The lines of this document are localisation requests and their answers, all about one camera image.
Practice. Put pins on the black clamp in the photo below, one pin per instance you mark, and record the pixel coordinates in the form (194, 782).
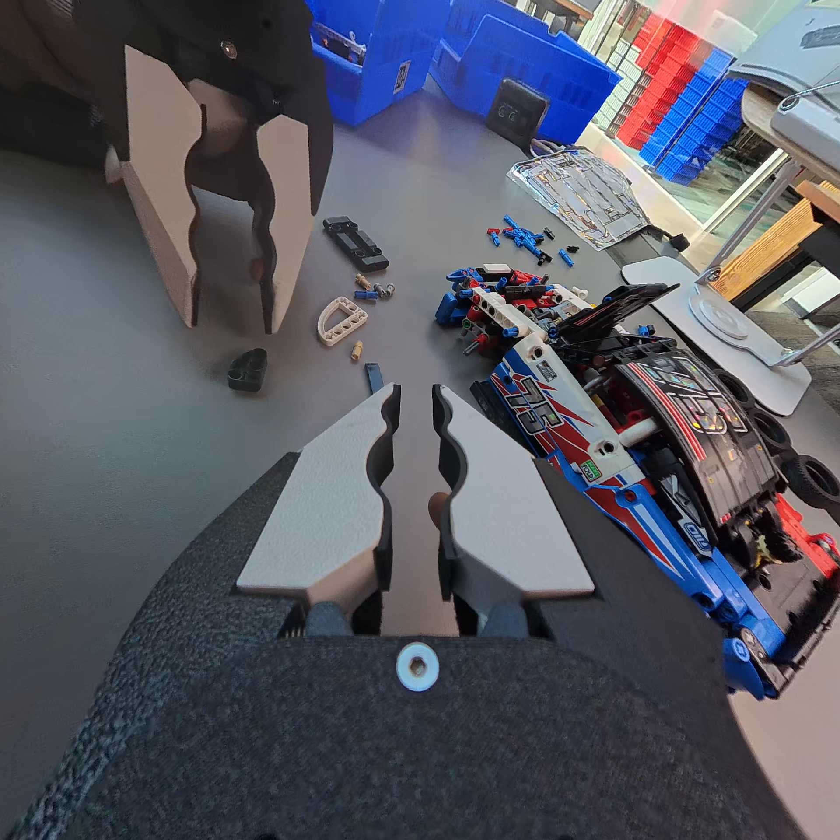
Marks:
(673, 241)

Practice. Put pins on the sticker sheet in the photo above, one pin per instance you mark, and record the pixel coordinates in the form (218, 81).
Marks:
(577, 197)

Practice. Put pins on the instruction booklet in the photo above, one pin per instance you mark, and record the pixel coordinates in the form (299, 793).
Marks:
(787, 39)

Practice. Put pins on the pile of blue pins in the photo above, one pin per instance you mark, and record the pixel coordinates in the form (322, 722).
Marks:
(525, 236)

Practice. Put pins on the black triangular connector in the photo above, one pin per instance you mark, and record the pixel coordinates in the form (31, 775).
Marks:
(248, 371)

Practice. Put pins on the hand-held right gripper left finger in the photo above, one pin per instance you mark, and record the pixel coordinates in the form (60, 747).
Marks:
(315, 525)

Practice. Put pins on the black flat tile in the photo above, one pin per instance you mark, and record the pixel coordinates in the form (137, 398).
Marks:
(374, 379)

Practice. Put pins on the light wooden beam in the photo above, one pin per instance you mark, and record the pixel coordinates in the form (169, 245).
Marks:
(768, 249)

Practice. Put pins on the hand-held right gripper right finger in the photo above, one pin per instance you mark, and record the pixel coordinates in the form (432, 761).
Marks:
(518, 525)

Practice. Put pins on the dark grey frame piece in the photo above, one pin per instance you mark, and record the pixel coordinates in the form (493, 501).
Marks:
(354, 243)

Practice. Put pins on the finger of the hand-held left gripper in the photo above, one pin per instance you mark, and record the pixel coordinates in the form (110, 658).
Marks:
(157, 164)
(292, 197)

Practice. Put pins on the toy brick race car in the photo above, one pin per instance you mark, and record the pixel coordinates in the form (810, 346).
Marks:
(623, 426)

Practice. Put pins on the black toy tire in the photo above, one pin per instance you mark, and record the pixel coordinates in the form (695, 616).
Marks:
(771, 430)
(814, 479)
(735, 388)

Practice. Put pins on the black desk power socket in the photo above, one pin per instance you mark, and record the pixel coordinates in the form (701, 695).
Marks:
(518, 108)

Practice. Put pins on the white book stand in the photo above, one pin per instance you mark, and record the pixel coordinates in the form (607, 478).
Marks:
(722, 308)

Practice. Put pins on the person's right hand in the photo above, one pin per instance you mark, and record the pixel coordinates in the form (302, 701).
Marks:
(438, 510)

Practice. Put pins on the white rectangular frame piece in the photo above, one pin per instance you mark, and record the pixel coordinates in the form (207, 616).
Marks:
(328, 328)

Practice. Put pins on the stack of red blue bins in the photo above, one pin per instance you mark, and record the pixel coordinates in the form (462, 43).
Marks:
(682, 98)

